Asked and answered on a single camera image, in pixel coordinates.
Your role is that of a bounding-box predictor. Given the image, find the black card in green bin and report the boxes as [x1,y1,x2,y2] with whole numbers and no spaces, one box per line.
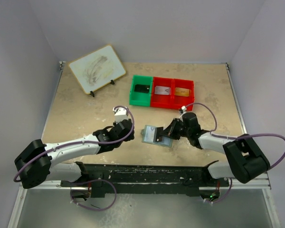
[134,84,150,93]

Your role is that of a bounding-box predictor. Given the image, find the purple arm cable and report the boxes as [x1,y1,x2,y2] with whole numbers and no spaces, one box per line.
[13,105,135,211]
[181,102,285,204]

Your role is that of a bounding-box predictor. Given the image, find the red double plastic bin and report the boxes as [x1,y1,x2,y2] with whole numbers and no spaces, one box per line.
[150,77,194,110]

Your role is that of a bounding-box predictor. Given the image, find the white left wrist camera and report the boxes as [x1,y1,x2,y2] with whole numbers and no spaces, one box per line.
[113,107,128,124]

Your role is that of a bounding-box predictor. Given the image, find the green plastic bin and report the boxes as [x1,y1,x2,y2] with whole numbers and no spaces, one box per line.
[129,75,153,107]

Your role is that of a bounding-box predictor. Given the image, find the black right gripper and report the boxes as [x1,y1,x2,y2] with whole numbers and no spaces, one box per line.
[160,118,190,140]

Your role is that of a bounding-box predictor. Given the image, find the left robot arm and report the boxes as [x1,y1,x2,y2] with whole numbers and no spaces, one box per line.
[13,119,134,189]

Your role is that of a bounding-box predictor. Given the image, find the black VIP card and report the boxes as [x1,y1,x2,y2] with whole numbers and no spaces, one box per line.
[153,127,163,143]

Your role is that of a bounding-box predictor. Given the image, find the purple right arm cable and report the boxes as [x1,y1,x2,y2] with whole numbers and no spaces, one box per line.
[181,102,285,204]

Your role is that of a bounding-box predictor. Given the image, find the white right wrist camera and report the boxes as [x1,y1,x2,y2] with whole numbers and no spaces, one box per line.
[179,106,187,114]

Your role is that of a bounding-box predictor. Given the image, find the teal leather card holder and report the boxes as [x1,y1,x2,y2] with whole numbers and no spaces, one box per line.
[141,125,172,147]

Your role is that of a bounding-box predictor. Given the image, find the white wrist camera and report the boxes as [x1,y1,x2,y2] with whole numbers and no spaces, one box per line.
[113,107,128,124]
[179,106,187,114]

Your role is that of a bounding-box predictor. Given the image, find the yellow framed whiteboard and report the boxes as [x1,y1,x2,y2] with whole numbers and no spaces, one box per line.
[68,45,126,95]

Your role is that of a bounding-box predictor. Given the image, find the orange card in bin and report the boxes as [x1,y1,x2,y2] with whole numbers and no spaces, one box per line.
[174,87,191,97]

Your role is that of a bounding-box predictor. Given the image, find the aluminium frame rail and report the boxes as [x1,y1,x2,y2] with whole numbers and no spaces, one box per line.
[9,164,281,228]

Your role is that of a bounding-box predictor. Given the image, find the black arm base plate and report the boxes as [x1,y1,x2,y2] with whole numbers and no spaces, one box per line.
[61,164,229,198]

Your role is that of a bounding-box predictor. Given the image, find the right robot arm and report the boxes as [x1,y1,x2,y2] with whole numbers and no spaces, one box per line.
[158,113,270,186]

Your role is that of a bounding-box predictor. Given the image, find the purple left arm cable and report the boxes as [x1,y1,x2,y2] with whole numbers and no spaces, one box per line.
[13,105,135,211]

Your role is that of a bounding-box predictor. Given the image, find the silver card in bin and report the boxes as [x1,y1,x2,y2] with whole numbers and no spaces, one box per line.
[154,85,171,95]

